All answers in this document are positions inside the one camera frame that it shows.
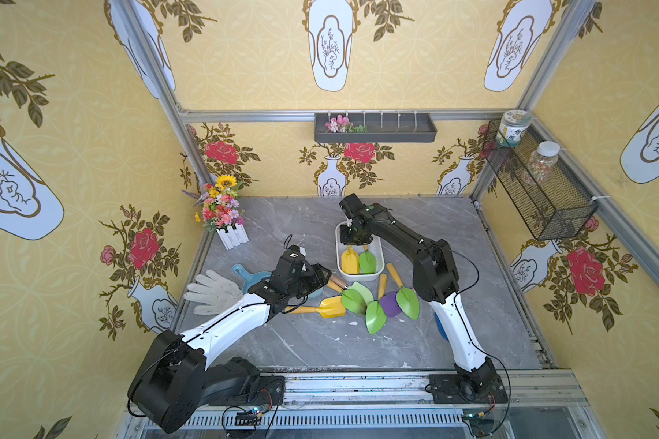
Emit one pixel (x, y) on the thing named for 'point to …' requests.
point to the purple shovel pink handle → (390, 305)
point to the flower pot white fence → (221, 212)
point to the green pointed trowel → (376, 316)
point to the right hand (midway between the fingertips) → (353, 234)
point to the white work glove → (216, 293)
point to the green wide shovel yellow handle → (354, 303)
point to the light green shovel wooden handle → (360, 288)
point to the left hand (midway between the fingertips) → (319, 272)
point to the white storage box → (374, 246)
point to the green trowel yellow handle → (367, 261)
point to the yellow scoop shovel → (329, 307)
